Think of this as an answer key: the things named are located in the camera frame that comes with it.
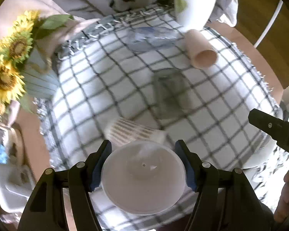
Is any plaid paper cup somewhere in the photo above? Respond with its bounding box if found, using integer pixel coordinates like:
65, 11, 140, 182
104, 117, 166, 147

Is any smoky grey glass cup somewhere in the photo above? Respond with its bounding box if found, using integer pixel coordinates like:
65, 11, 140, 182
152, 68, 191, 119

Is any white plant pot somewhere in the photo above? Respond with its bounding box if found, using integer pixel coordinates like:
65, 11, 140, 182
174, 0, 216, 31

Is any yellow sunflower bouquet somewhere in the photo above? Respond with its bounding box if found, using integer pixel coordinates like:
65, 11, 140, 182
0, 12, 73, 121

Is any black white checked tablecloth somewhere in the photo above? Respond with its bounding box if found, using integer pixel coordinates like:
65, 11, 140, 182
32, 3, 285, 231

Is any white cable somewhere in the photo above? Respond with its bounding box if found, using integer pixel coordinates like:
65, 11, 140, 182
253, 0, 284, 49

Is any white plastic cup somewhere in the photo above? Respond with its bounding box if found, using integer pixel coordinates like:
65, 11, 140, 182
101, 141, 186, 215

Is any beige cloth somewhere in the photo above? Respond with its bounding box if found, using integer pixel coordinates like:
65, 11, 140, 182
0, 0, 102, 59

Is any clear plastic tumbler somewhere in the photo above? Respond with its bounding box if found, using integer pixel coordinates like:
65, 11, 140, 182
126, 27, 181, 53

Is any light blue ribbed vase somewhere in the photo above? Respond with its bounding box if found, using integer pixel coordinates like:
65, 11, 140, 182
22, 47, 59, 100

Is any person's right hand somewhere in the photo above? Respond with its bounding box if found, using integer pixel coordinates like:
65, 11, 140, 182
274, 171, 289, 223

